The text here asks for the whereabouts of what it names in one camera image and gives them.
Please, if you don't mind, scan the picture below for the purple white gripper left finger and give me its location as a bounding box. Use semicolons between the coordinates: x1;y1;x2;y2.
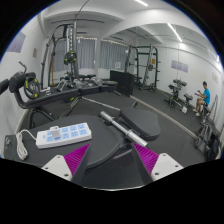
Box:
42;144;91;185

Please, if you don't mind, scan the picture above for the black padded weight bench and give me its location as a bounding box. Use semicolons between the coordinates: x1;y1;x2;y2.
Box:
3;106;162;189

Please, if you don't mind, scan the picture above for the black green squat rack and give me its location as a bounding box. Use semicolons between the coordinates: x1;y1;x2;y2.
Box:
124;44;160;92

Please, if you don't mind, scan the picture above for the person in blue shirt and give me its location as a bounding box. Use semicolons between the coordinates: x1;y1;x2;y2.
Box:
193;81;210;117

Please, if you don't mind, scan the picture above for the white power strip cable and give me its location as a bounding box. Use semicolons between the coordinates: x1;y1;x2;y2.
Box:
15;128;38;161

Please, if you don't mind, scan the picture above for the black yellow hanging weight plate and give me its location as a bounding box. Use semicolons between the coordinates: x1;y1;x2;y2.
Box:
64;51;77;65

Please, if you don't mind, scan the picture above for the black exercise machine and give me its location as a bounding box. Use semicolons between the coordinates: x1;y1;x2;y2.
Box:
166;79;193;113

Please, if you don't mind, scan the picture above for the black cable machine rack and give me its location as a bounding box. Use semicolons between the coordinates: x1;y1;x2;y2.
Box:
41;19;80;85

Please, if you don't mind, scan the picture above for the black flat bench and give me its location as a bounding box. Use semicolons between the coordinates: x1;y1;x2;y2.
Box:
9;72;117;129

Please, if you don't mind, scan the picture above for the white blue power strip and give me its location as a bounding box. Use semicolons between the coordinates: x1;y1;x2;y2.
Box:
36;122;92;149

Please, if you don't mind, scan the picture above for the silver barbell bar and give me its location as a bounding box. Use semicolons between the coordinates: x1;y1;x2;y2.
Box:
100;111;148;147

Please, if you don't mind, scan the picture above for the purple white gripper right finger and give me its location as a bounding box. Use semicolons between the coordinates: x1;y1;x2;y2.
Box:
132;143;183;185

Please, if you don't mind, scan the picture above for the white charger plug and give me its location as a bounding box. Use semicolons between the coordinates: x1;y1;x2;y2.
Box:
50;126;61;138

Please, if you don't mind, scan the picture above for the black plyo box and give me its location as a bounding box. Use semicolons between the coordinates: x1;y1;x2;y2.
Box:
110;70;134;96

